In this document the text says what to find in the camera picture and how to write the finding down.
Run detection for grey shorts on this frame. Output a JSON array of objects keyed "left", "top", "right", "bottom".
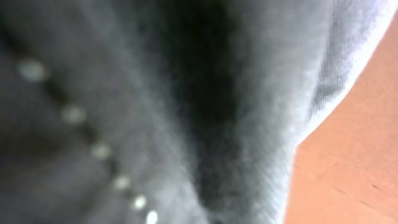
[{"left": 1, "top": 0, "right": 397, "bottom": 223}]

